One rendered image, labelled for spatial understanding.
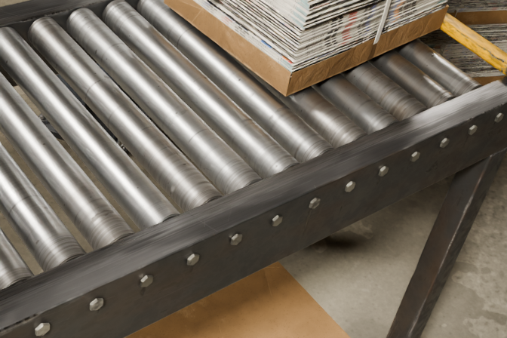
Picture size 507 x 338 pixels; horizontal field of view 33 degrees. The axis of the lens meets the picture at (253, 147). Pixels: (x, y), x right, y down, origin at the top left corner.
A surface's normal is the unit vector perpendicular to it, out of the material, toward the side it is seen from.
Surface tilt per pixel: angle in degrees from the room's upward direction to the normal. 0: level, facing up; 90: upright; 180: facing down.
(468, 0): 90
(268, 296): 0
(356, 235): 0
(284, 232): 90
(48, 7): 0
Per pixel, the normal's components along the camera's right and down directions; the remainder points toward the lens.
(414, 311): -0.78, 0.31
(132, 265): 0.16, -0.75
